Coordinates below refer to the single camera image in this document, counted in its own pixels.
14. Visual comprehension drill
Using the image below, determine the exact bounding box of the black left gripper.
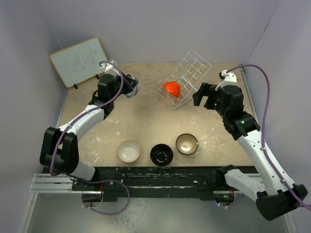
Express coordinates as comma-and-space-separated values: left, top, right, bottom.
109, 71, 138, 101

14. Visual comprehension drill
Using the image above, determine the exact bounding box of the blue floral ceramic bowl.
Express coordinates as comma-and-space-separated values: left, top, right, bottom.
126, 74, 140, 89

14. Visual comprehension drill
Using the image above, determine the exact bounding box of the orange plastic bowl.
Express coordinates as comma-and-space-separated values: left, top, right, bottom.
163, 81, 181, 98

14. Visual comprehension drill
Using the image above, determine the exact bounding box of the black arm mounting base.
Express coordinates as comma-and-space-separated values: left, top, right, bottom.
41, 166, 260, 202

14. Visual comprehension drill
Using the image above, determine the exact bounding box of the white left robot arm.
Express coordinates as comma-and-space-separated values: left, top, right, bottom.
39, 73, 139, 190

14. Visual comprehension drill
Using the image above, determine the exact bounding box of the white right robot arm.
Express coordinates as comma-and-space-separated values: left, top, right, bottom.
192, 83, 308, 221

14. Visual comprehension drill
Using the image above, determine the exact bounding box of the beige bowl dark rim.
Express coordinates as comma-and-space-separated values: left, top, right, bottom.
175, 133, 199, 155

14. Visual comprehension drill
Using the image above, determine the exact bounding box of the white bowl orange rim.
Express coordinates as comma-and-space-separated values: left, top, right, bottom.
118, 141, 140, 163

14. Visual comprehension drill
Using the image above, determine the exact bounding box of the black glossy bowl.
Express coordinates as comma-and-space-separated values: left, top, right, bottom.
150, 144, 173, 166

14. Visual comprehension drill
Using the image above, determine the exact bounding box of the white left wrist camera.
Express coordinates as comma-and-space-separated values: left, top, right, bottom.
101, 60, 119, 75

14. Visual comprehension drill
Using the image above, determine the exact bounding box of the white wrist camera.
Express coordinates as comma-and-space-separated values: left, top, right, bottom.
101, 60, 119, 75
219, 70, 237, 86

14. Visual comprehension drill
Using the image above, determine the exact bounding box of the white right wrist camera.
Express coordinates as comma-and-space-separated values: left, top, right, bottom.
219, 70, 237, 86

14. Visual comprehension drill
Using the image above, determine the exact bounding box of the small whiteboard wooden frame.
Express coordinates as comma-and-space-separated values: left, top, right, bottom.
49, 37, 107, 88

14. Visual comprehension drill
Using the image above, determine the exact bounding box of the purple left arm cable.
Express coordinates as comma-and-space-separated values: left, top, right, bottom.
50, 60, 131, 216

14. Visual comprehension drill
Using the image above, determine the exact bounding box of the aluminium extrusion rail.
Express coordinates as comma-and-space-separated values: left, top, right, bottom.
29, 174, 72, 194

